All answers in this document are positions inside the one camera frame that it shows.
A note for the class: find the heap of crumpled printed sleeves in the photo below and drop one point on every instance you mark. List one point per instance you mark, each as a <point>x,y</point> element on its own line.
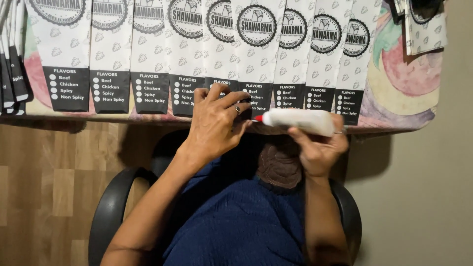
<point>425,33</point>

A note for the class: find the black office chair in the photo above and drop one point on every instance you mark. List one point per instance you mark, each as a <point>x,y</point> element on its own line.
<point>107,214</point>

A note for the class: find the colourful floral tablecloth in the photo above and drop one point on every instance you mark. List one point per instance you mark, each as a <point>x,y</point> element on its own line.
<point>406,77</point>

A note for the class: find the stack of upright printed sleeves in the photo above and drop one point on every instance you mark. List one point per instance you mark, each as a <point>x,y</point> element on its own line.
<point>11,55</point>

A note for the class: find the person's right hand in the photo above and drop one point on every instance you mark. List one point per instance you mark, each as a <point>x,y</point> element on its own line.
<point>321,151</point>

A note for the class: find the single printed paper sleeve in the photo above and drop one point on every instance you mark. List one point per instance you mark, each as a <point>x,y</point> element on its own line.
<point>257,59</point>

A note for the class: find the row of white printed sleeves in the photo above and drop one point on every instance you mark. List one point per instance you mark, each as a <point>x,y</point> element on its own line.
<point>111,55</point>

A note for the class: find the person's left hand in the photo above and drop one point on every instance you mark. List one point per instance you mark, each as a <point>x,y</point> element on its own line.
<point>210,129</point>

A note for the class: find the person's blue garment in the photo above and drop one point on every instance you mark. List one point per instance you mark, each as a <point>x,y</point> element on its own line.
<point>236,229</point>

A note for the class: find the brown embroidered cloth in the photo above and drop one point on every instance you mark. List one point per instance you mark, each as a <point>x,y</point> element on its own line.
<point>279,162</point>

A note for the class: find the white glue bottle red tip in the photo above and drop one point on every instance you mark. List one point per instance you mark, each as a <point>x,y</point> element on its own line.
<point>295,120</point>

